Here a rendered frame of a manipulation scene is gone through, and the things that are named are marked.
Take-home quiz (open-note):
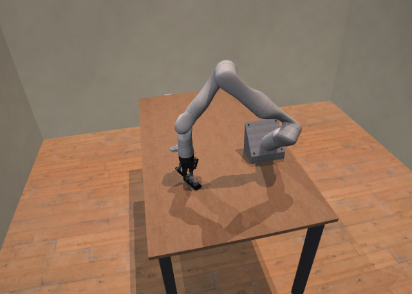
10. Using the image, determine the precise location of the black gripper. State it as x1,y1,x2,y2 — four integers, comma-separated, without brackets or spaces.
175,155,199,181

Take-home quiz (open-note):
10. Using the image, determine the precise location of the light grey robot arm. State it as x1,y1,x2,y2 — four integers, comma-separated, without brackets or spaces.
170,60,302,158

